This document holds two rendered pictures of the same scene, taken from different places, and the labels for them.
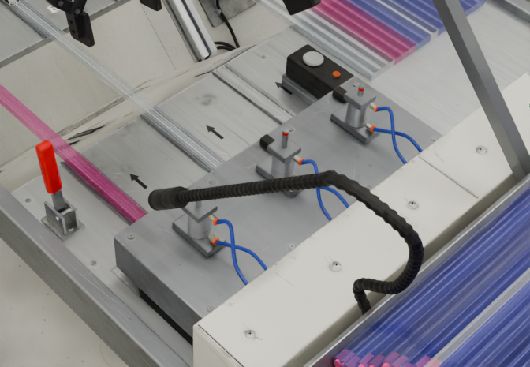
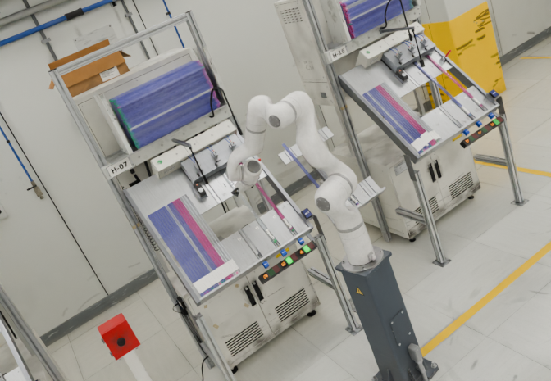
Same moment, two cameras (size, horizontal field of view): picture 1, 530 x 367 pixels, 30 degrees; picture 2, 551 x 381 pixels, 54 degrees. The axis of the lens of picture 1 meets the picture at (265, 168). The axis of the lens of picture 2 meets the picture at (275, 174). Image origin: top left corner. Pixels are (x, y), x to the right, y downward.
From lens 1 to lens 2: 2.77 m
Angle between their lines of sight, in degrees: 72
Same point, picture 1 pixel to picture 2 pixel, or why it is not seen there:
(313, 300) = (217, 129)
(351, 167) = (202, 158)
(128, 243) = not seen: hidden behind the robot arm
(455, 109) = (170, 184)
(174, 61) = not seen: outside the picture
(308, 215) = (212, 149)
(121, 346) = not seen: hidden behind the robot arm
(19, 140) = (272, 352)
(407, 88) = (178, 191)
